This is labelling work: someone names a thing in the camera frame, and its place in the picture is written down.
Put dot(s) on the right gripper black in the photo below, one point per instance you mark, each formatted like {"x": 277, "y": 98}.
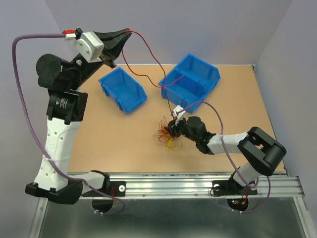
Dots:
{"x": 173, "y": 125}

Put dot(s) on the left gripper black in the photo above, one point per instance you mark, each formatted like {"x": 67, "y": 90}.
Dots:
{"x": 117, "y": 38}

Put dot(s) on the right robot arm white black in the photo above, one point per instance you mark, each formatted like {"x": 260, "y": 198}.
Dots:
{"x": 262, "y": 152}

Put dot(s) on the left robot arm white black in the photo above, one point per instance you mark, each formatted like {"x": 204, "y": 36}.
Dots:
{"x": 65, "y": 112}

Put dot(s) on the large blue divided bin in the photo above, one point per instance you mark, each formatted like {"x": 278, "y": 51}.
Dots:
{"x": 191, "y": 80}

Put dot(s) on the small blue plastic bin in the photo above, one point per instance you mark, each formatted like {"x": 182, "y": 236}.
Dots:
{"x": 124, "y": 90}

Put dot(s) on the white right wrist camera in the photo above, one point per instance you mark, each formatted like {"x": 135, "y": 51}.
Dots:
{"x": 178, "y": 112}

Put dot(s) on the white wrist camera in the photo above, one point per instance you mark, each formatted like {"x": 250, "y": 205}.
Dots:
{"x": 178, "y": 112}
{"x": 89, "y": 46}

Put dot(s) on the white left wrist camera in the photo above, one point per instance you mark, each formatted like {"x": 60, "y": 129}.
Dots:
{"x": 89, "y": 46}

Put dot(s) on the aluminium mounting rail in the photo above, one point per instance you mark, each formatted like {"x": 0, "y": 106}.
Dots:
{"x": 193, "y": 185}

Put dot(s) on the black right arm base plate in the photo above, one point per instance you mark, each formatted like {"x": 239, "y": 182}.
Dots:
{"x": 229, "y": 188}

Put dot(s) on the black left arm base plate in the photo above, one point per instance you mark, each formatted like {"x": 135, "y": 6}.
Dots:
{"x": 116, "y": 188}

